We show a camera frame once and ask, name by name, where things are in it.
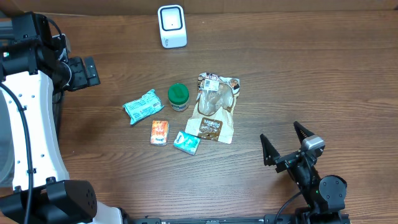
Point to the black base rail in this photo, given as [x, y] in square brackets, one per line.
[211, 221]

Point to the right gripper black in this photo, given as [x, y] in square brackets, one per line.
[271, 154]

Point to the green lid jar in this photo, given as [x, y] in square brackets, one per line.
[179, 97]

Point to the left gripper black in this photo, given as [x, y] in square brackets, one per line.
[83, 78]

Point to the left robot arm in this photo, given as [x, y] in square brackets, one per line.
[35, 73]

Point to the teal Kleenex tissue pack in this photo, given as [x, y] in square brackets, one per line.
[187, 143]

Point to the grey plastic shopping basket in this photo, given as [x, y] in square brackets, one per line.
[7, 153]

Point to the white barcode scanner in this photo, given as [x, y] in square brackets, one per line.
[173, 33]

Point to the orange white small box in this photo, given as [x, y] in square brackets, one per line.
[159, 133]

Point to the brown white snack bag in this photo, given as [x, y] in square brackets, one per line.
[212, 116]

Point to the teal snack packet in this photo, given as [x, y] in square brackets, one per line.
[147, 105]

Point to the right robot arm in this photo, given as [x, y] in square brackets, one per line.
[325, 196]

